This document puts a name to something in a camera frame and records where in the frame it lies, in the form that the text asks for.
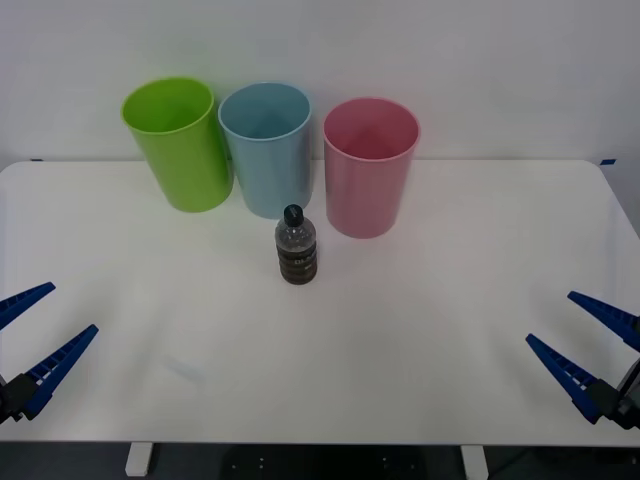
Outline green plastic bin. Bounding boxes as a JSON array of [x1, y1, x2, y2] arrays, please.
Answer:
[[120, 76, 235, 214]]

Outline white table leg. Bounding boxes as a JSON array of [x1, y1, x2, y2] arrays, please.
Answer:
[[460, 444, 489, 480], [124, 443, 154, 477]]

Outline dark drink plastic bottle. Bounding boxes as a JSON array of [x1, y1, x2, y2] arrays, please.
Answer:
[[274, 203, 318, 286]]

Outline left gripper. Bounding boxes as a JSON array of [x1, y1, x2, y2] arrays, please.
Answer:
[[0, 281, 100, 425]]

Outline pink plastic bin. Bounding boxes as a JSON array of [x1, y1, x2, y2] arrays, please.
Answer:
[[322, 96, 421, 240]]

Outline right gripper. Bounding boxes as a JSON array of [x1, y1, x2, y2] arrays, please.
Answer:
[[525, 290, 640, 432]]

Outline pale blue plastic bin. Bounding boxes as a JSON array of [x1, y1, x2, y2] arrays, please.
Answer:
[[217, 82, 315, 220]]

